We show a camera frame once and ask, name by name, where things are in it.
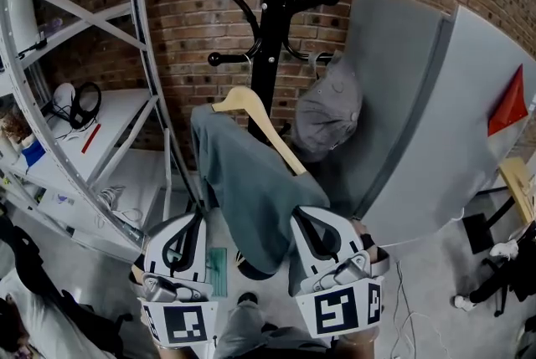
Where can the white metal shelf unit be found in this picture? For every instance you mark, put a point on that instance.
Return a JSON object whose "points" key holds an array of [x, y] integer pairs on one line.
{"points": [[121, 119]]}

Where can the white electric kettle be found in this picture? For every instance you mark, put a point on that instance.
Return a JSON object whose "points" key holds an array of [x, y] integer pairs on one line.
{"points": [[21, 18]]}

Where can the red flat stick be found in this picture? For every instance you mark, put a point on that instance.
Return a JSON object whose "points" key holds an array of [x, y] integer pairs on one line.
{"points": [[91, 139]]}

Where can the black headphones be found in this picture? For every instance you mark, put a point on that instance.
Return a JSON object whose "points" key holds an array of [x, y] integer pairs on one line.
{"points": [[75, 119]]}

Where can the purple printed packet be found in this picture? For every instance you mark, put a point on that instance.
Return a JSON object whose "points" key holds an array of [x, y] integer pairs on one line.
{"points": [[63, 199]]}

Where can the blue cloth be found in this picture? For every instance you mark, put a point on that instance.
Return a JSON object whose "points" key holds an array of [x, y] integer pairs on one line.
{"points": [[33, 152]]}

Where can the teal flat mop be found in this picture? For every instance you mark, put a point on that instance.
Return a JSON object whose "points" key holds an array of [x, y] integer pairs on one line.
{"points": [[217, 269]]}

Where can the person's black shoe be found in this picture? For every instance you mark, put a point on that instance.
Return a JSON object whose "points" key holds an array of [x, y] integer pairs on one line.
{"points": [[248, 298]]}

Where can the person's left forearm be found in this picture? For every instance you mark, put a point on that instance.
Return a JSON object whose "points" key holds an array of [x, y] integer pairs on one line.
{"points": [[180, 353]]}

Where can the grey baseball cap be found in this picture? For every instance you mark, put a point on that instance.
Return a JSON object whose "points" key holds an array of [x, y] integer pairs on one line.
{"points": [[326, 114]]}

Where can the dried brown plant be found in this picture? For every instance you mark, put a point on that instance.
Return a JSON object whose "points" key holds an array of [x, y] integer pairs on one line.
{"points": [[14, 125]]}

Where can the grey refrigerator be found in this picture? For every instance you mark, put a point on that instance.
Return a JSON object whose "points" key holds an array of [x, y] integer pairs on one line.
{"points": [[419, 119]]}

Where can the black coat rack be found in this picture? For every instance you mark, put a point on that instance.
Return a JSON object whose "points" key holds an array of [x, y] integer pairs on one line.
{"points": [[268, 35]]}

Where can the grey-green garment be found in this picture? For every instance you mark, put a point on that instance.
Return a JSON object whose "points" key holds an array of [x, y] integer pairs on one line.
{"points": [[251, 190]]}

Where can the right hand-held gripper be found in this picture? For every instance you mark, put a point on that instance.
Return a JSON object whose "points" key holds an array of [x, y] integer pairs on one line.
{"points": [[335, 311]]}

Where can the person's right hand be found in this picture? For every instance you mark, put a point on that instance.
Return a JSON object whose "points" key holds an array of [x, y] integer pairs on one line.
{"points": [[381, 253]]}

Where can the person's right forearm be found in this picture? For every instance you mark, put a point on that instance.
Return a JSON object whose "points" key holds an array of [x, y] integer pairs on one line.
{"points": [[356, 345]]}

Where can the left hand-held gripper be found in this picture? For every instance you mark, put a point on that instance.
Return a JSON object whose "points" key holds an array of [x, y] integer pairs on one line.
{"points": [[184, 324]]}

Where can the red paper decoration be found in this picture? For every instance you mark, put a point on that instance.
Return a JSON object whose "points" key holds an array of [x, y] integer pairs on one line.
{"points": [[508, 110]]}

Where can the person's left hand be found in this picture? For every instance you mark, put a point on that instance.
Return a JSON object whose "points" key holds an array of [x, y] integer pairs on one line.
{"points": [[137, 273]]}

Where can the person's leg grey trousers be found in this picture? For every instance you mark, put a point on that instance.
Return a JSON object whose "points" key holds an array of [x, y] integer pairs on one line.
{"points": [[247, 332]]}

